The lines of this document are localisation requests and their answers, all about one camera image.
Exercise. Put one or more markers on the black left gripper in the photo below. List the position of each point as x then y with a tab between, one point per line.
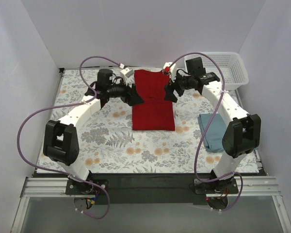
130	93

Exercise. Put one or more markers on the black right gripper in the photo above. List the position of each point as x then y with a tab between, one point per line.
175	86

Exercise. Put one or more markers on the red t shirt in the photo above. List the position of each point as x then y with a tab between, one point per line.
155	114

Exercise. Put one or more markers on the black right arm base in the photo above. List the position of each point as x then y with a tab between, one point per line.
217	187

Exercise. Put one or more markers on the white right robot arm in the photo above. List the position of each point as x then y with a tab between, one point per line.
242	134

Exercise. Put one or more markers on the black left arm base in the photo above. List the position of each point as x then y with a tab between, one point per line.
78	188

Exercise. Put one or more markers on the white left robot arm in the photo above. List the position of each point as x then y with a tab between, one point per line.
61	137

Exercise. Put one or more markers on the folded blue t shirt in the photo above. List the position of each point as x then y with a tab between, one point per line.
213	138

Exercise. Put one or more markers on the white plastic basket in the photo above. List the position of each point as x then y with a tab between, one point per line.
231	65

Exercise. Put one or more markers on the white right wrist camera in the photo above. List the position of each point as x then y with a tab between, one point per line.
170	69

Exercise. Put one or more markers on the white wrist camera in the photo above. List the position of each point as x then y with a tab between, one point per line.
170	69
126	73

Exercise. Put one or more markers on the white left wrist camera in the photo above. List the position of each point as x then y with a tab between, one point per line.
126	73

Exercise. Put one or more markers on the aluminium mounting rail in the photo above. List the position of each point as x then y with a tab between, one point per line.
62	187

